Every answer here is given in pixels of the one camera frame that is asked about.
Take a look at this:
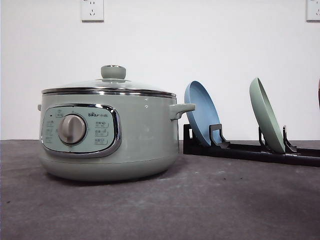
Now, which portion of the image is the white wall socket right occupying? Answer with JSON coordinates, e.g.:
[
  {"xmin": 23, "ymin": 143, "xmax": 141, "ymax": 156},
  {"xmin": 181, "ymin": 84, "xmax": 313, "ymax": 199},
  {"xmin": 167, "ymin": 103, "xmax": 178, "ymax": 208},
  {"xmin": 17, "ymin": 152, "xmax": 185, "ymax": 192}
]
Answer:
[{"xmin": 304, "ymin": 0, "xmax": 320, "ymax": 24}]

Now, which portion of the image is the black dish rack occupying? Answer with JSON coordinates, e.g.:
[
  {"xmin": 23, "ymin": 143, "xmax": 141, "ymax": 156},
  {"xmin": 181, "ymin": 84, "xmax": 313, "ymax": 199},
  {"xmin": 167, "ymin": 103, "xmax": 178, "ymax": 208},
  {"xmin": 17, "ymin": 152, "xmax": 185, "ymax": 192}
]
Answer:
[{"xmin": 183, "ymin": 124, "xmax": 320, "ymax": 167}]

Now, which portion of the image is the glass pot lid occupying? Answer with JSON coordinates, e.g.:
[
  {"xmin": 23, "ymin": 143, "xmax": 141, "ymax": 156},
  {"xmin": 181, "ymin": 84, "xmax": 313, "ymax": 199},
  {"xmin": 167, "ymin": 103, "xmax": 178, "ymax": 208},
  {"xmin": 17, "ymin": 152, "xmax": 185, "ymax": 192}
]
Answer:
[{"xmin": 42, "ymin": 64, "xmax": 177, "ymax": 99}]

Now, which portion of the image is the green plate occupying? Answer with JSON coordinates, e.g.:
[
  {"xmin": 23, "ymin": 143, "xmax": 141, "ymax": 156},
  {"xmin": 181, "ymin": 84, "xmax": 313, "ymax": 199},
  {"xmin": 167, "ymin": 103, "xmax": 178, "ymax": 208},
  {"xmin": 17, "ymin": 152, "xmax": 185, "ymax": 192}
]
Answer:
[{"xmin": 249, "ymin": 78, "xmax": 286, "ymax": 153}]

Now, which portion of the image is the blue plate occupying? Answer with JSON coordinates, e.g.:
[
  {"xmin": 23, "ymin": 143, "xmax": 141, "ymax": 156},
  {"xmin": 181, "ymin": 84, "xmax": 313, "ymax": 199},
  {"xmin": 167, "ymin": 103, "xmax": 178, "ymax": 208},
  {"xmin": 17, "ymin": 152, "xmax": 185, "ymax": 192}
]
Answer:
[{"xmin": 184, "ymin": 80, "xmax": 221, "ymax": 145}]

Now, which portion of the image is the white wall socket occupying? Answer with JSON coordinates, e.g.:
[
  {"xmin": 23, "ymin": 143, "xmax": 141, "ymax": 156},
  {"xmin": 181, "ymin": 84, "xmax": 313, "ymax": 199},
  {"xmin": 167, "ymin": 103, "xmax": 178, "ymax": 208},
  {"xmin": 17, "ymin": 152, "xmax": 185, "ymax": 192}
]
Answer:
[
  {"xmin": 304, "ymin": 0, "xmax": 320, "ymax": 24},
  {"xmin": 80, "ymin": 0, "xmax": 105, "ymax": 24}
]

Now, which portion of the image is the green electric steamer pot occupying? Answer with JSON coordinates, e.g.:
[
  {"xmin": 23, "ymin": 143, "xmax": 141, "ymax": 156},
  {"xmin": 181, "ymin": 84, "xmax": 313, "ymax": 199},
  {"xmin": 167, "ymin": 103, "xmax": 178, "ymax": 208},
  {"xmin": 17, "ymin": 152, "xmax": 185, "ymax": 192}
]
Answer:
[{"xmin": 37, "ymin": 93, "xmax": 196, "ymax": 182}]

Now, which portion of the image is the white wall socket left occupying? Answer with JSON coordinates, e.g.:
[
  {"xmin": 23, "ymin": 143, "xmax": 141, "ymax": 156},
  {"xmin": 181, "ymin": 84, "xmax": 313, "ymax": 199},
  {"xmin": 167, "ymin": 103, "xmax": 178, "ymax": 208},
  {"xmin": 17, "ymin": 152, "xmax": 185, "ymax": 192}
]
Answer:
[{"xmin": 80, "ymin": 0, "xmax": 105, "ymax": 24}]

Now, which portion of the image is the grey table mat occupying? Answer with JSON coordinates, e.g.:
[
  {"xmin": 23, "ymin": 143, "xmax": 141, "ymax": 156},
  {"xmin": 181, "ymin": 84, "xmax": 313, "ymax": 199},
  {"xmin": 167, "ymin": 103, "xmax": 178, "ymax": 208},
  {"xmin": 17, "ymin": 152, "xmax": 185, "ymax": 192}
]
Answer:
[{"xmin": 0, "ymin": 139, "xmax": 320, "ymax": 240}]

